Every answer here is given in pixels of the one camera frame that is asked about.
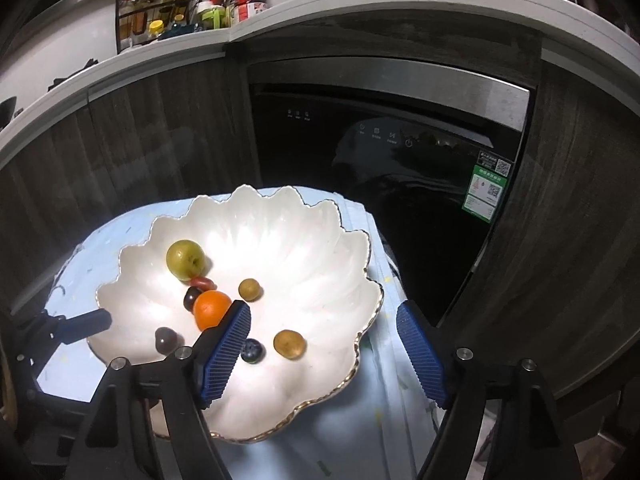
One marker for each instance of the small yellow-green fruit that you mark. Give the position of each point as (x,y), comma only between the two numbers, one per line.
(248,290)

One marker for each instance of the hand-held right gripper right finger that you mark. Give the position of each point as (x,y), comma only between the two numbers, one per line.
(422,355)

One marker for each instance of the dark purple grape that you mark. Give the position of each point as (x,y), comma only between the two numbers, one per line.
(190,298)

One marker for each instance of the yellow cap squat bottle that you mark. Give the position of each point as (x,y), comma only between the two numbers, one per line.
(156,27)

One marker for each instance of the black dishwasher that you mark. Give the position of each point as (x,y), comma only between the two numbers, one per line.
(400,200)

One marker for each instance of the small red fruit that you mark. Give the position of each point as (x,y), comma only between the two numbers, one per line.
(202,283)

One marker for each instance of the brown-yellow round fruit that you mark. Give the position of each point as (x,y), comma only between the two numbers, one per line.
(289,344)

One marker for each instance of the dark wood cabinet door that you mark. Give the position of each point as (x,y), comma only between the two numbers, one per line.
(575,240)
(150,150)

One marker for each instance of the small orange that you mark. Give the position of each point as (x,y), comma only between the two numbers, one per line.
(212,308)

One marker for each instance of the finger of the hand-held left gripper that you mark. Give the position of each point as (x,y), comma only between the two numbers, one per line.
(85,322)

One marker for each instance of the black stove grate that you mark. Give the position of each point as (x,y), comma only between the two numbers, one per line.
(72,72)

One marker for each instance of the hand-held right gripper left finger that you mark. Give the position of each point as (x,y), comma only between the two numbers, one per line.
(225,355)

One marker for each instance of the blueberry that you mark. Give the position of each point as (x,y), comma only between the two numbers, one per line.
(252,351)

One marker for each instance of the dark purple round fruit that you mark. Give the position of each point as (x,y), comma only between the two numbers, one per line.
(166,339)

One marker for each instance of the red and white box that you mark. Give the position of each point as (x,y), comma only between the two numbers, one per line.
(256,9)

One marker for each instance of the green round fruit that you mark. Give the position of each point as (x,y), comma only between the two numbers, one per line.
(186,259)

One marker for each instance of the light blue printed cloth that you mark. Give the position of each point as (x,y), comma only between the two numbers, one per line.
(360,410)

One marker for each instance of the green label sticker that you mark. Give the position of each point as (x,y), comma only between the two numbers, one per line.
(487,187)

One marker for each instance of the dark sauce bottle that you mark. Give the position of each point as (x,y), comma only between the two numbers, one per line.
(233,10)

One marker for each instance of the teal box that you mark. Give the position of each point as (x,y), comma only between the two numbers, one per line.
(177,31)

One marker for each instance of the white scalloped plate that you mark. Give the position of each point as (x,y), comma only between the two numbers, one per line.
(300,260)

